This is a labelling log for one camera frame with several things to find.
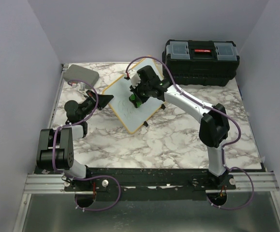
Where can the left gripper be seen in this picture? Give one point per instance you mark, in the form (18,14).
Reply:
(104,99)

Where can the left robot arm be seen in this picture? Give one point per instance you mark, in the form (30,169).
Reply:
(56,147)

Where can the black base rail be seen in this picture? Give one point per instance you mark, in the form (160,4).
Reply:
(127,184)

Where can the black plastic toolbox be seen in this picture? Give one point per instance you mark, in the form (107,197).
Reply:
(206,63)

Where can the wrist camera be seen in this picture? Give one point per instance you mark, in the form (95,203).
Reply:
(134,77)
(78,86)

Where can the grey plastic case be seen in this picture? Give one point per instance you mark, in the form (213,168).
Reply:
(77,73)

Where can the green whiteboard eraser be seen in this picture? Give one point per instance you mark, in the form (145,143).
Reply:
(135,101)

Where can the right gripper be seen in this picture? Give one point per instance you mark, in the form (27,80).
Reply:
(135,89)

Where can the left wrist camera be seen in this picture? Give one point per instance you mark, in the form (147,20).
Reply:
(78,86)

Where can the yellow framed whiteboard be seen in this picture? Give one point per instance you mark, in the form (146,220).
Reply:
(132,118)

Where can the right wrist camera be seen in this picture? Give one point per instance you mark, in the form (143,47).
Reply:
(134,77)

